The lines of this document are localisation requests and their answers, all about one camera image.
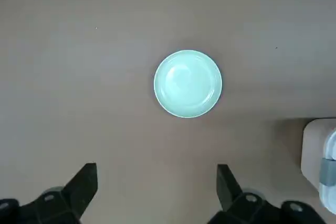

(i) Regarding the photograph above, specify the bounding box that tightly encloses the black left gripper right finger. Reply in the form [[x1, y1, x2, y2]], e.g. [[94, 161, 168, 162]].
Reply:
[[208, 164, 325, 224]]

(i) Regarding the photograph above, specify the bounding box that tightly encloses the green round plate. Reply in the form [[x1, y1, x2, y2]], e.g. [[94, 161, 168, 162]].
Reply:
[[153, 49, 223, 119]]

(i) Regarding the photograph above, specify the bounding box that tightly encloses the pale pink storage box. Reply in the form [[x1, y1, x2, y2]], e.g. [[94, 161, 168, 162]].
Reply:
[[300, 118, 336, 195]]

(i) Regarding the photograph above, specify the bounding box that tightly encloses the white lid with grey clasps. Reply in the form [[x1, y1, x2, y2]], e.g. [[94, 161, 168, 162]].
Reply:
[[318, 128, 336, 216]]

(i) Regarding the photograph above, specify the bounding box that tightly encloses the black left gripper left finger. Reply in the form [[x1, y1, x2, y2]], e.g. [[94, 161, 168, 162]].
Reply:
[[0, 163, 98, 224]]

